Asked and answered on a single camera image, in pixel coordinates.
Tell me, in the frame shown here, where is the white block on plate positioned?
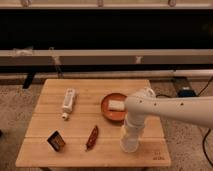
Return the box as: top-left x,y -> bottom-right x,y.
108,100 -> 125,111

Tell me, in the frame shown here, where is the black cable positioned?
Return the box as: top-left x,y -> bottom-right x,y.
156,75 -> 213,168

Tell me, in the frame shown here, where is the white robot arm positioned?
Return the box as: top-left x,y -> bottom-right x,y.
124,87 -> 213,138

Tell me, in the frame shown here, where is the white ceramic cup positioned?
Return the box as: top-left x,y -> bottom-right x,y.
120,128 -> 139,153

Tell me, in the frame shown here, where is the white tube with cap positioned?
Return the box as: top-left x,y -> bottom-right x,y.
62,88 -> 76,120

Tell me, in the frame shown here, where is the red chili pepper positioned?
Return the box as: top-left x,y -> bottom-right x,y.
86,126 -> 99,150

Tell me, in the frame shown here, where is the black power adapter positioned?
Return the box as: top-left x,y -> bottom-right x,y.
178,89 -> 197,97

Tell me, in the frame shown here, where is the wooden table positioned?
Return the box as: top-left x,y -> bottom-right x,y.
16,79 -> 171,168

